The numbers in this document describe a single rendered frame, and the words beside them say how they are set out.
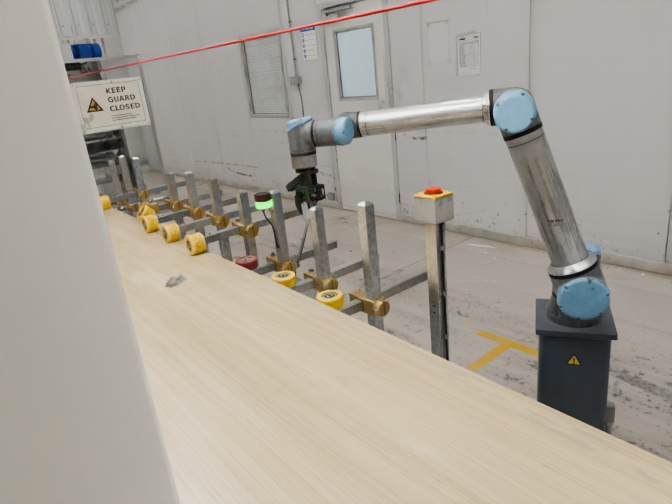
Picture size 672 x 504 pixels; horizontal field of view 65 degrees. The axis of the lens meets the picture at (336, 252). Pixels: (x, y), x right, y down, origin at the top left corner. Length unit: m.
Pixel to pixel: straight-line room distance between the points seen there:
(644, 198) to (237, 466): 3.42
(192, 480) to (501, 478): 0.51
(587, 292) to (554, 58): 2.61
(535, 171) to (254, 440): 1.10
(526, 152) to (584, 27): 2.45
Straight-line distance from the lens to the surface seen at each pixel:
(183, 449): 1.08
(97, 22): 10.72
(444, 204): 1.30
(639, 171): 3.98
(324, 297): 1.54
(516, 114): 1.63
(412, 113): 1.82
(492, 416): 1.06
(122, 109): 4.05
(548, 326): 2.00
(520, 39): 4.26
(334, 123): 1.75
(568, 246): 1.74
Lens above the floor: 1.54
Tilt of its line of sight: 20 degrees down
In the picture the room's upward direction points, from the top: 6 degrees counter-clockwise
